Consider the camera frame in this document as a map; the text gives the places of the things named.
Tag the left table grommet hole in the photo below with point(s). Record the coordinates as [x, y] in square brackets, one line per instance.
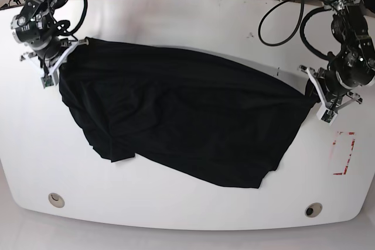
[56, 200]

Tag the table grommet hole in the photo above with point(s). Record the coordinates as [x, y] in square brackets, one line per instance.
[56, 200]
[313, 210]

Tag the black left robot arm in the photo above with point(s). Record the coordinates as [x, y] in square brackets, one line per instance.
[352, 67]

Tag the right table grommet hole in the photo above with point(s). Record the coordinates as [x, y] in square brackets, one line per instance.
[313, 210]

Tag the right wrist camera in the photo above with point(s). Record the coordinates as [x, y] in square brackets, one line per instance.
[50, 80]

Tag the black T-shirt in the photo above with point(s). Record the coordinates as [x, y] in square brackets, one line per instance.
[211, 118]

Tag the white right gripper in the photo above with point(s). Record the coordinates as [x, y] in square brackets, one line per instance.
[46, 61]

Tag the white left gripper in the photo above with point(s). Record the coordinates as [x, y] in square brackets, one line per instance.
[333, 95]

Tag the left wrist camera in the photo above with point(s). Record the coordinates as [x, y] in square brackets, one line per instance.
[326, 115]

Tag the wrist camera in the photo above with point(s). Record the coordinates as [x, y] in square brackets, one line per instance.
[50, 80]
[326, 115]

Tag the red tape rectangle marking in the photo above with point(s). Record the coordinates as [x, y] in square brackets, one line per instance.
[341, 153]

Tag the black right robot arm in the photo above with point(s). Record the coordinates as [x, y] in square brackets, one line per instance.
[50, 40]

